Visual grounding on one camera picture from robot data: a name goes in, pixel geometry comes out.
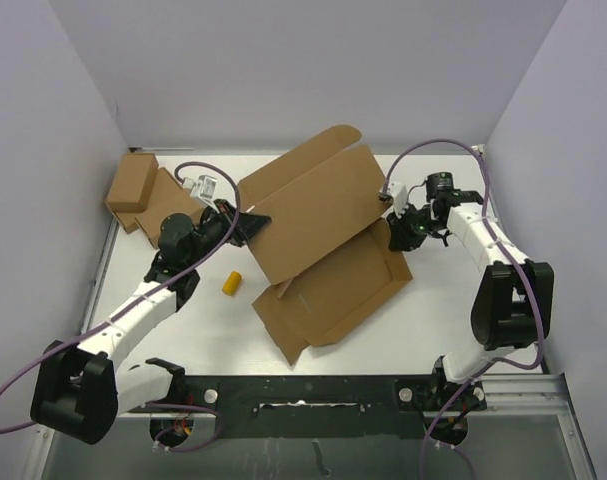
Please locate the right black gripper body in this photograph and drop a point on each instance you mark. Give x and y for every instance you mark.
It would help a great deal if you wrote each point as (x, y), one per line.
(413, 226)

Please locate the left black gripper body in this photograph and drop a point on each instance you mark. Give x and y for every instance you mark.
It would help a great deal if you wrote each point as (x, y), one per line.
(214, 231)

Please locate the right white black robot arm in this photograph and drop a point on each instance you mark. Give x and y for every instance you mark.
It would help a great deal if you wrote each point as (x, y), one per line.
(513, 303)

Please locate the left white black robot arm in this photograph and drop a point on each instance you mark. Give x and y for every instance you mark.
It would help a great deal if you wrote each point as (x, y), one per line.
(83, 386)

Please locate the flat cardboard piece underneath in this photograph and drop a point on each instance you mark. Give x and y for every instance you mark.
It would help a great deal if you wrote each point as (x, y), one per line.
(164, 184)

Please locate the yellow foam cylinder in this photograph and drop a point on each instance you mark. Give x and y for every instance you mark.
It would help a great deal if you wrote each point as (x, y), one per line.
(232, 283)

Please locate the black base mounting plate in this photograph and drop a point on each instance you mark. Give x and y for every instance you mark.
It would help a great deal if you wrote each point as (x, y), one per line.
(320, 407)

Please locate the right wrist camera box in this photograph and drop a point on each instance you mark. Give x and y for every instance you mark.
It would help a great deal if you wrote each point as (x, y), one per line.
(396, 195)

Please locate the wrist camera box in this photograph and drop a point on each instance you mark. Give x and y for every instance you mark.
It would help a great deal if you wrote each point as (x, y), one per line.
(202, 189)
(396, 195)

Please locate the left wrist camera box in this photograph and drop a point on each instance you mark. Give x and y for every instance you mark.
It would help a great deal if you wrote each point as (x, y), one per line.
(202, 189)

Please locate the aluminium frame rail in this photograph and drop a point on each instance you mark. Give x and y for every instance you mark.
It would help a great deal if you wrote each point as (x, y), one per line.
(526, 394)

